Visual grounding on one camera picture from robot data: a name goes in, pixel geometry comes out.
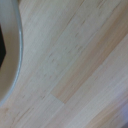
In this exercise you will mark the small white bowl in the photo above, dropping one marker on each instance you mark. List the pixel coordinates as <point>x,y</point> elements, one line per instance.
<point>13,50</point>

